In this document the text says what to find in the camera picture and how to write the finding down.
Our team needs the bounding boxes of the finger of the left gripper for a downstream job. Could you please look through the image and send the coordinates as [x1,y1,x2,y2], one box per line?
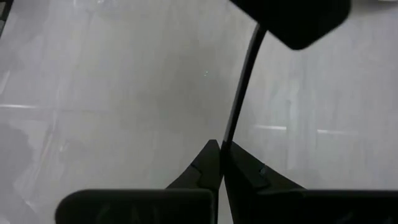
[229,0,352,50]

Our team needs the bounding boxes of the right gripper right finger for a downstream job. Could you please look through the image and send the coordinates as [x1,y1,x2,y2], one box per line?
[222,141,398,224]

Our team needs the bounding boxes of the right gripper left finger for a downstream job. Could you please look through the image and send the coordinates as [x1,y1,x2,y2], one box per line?
[55,139,223,224]

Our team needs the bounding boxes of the black aluminium table frame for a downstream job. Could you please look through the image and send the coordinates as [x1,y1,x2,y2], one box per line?
[0,0,14,37]

